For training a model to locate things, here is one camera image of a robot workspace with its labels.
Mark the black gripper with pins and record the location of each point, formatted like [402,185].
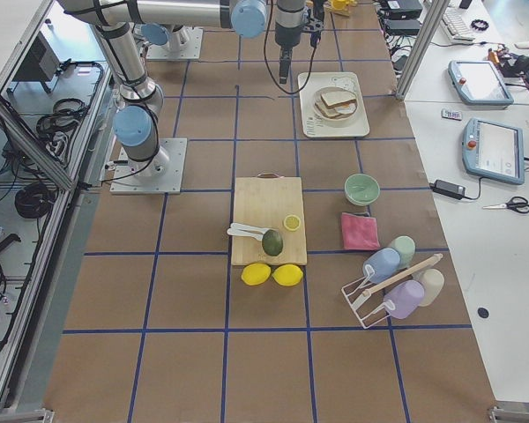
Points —
[286,39]

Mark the bread slice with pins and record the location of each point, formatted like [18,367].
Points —
[329,113]
[334,97]

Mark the cream round plate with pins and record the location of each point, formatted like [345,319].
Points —
[352,119]

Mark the bread slice on plate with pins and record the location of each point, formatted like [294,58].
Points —
[329,113]

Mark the yellow mug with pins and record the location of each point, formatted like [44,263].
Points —
[340,4]

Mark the wooden dish rack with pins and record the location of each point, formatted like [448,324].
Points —
[341,12]

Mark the cream bear tray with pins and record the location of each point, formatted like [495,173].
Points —
[313,124]

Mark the fried egg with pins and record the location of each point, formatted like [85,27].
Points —
[347,109]

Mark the wooden cutting board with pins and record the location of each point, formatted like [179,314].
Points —
[265,202]

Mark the green bowl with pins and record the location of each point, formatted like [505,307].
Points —
[361,189]

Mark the lemon half slice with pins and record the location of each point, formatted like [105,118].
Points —
[292,222]

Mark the white plastic spoon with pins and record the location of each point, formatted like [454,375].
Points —
[241,233]

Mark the avocado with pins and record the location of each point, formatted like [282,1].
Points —
[272,242]

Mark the pink cloth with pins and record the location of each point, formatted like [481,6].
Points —
[359,232]

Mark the far teach pendant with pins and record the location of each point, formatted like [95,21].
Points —
[478,83]

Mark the teach pendant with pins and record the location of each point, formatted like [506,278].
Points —
[478,83]
[493,150]

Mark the black power adapter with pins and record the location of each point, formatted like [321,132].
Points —
[448,189]

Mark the right whole lemon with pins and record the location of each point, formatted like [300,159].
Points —
[288,275]

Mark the whole lemon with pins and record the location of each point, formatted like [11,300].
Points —
[288,275]
[255,274]

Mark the left whole lemon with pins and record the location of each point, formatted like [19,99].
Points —
[255,274]

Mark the green mug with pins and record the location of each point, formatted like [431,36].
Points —
[405,246]

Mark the near teach pendant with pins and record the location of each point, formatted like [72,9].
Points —
[493,150]

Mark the blue mug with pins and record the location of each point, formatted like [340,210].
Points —
[381,265]

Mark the cream mug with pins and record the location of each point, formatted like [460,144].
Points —
[432,281]

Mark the purple mug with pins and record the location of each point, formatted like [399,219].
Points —
[403,299]

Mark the scissors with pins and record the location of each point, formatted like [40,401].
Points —
[516,204]

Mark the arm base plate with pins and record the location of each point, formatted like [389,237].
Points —
[191,52]
[163,175]

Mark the white wire mug rack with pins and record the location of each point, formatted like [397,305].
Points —
[366,299]

